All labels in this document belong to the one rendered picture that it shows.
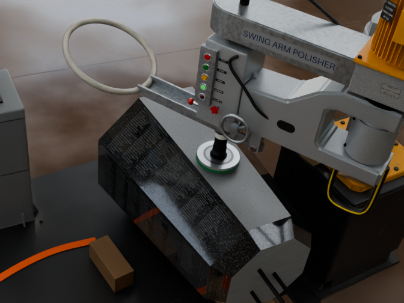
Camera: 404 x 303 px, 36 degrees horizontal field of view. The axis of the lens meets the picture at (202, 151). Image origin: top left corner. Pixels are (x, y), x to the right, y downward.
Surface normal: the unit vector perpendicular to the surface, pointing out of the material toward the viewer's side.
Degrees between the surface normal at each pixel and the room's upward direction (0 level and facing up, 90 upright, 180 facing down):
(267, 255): 90
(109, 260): 0
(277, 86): 4
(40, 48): 0
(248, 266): 90
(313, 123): 90
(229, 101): 90
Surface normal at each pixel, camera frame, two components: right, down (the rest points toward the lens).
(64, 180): 0.11, -0.76
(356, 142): -0.79, 0.33
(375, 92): -0.50, 0.52
